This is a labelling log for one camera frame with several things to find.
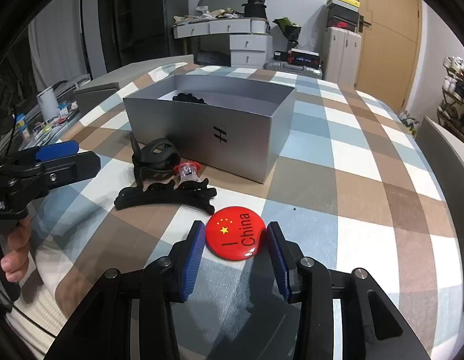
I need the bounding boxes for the grey nightstand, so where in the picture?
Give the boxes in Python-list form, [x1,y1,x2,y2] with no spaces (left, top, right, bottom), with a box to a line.
[74,55,194,116]
[414,115,464,255]

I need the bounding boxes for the plaid checkered bedspread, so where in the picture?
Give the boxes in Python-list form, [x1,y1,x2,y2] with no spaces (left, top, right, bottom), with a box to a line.
[32,63,463,359]

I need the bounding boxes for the grey open cardboard box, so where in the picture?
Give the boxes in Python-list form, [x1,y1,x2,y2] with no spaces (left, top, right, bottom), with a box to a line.
[124,75,296,183]

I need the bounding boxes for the black red flat box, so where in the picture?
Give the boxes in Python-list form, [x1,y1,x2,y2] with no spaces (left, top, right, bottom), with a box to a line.
[287,48,321,68]

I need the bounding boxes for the silver flat suitcase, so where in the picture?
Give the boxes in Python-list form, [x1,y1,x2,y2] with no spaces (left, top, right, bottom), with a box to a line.
[264,60,322,80]

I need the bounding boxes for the small red clear clip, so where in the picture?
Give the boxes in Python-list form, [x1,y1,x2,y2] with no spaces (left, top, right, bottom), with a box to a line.
[174,161,201,184]

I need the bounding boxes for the left grey nightstand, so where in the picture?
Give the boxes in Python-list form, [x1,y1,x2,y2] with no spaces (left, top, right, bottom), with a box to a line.
[74,55,194,116]

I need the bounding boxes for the white upright suitcase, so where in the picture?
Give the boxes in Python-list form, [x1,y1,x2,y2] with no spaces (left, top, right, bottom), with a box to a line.
[323,27,362,88]

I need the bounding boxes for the black refrigerator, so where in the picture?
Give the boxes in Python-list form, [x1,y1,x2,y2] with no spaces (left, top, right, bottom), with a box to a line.
[129,0,189,62]

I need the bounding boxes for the black bead bracelet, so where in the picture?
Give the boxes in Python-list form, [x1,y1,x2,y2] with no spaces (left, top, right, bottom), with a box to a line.
[172,90,209,105]

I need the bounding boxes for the black red shoe box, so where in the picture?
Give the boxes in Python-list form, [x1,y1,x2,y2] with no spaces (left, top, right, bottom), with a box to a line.
[327,5,360,32]

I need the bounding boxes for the red I China badge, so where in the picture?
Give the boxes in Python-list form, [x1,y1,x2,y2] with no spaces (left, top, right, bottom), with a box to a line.
[205,206,266,261]

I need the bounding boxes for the yellow shoe box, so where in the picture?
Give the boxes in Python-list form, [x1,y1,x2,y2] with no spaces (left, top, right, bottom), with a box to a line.
[326,0,360,12]

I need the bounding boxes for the wooden shoe rack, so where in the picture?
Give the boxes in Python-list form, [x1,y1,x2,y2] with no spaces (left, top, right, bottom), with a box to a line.
[437,56,464,143]

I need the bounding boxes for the wooden door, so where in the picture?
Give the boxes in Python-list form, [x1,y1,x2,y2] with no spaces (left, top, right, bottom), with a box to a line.
[356,0,422,114]

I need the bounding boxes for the right grey nightstand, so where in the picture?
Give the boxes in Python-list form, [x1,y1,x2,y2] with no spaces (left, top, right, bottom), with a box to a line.
[414,115,464,255]

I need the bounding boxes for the white dresser desk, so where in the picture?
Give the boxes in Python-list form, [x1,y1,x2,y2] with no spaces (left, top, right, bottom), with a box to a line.
[173,17,273,68]

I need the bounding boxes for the person's left hand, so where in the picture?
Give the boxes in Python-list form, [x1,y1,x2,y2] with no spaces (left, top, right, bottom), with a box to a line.
[1,216,31,283]

